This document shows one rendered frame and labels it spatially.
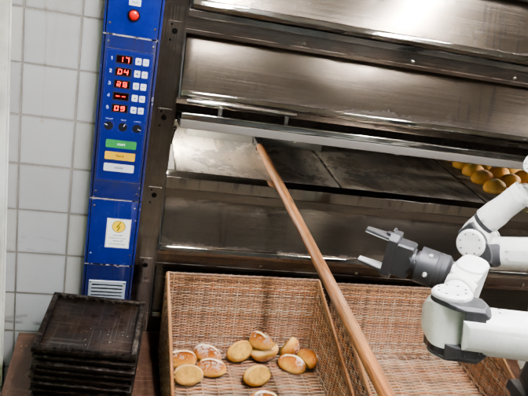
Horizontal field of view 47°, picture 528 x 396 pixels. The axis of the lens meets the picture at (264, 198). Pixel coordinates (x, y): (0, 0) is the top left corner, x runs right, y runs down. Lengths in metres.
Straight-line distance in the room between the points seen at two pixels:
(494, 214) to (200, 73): 0.92
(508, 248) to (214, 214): 0.92
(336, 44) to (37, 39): 0.87
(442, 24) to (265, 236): 0.89
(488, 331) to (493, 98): 1.16
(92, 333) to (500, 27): 1.57
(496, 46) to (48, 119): 1.40
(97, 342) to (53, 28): 0.89
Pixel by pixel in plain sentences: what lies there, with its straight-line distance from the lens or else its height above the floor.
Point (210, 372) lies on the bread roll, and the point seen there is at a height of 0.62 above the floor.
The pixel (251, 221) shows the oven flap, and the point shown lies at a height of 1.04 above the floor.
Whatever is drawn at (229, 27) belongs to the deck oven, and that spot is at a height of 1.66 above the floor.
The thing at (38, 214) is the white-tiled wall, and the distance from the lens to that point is 2.02.
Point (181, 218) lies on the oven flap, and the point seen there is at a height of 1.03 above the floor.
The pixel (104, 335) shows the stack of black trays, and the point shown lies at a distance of 1.87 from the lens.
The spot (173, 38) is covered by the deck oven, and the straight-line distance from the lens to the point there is 1.83.
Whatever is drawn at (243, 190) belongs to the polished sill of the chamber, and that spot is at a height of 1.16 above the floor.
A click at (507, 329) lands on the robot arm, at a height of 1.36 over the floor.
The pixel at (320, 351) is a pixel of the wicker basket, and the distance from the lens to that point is 2.16.
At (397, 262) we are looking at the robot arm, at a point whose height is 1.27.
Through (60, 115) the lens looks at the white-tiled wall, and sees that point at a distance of 1.89.
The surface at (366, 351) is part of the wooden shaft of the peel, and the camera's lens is 1.27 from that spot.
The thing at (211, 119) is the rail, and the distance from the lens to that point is 1.74.
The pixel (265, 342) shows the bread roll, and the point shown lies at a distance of 2.10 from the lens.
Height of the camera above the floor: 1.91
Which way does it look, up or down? 22 degrees down
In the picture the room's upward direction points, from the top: 11 degrees clockwise
